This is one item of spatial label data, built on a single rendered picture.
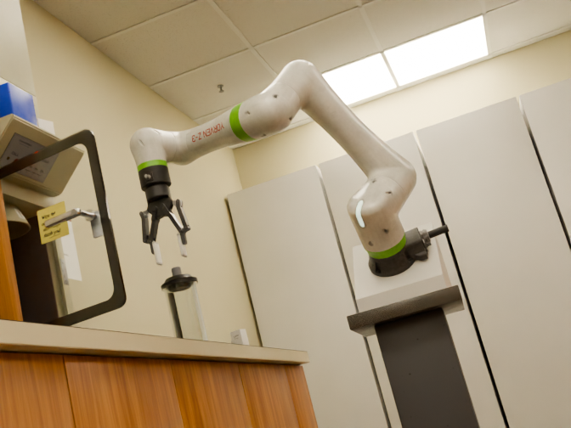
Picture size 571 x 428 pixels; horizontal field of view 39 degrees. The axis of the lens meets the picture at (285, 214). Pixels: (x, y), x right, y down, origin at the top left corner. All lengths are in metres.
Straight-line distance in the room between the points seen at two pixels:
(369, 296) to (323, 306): 2.43
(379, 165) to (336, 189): 2.49
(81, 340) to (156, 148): 1.06
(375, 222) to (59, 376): 1.11
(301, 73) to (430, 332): 0.82
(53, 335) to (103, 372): 0.21
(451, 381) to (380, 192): 0.56
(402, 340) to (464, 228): 2.44
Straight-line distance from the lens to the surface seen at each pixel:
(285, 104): 2.23
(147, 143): 2.46
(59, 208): 1.79
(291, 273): 4.84
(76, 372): 1.53
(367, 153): 2.37
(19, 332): 1.36
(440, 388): 2.30
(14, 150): 2.00
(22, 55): 2.37
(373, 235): 2.30
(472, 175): 4.75
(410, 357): 2.30
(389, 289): 2.34
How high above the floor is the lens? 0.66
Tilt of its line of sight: 15 degrees up
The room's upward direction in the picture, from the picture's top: 15 degrees counter-clockwise
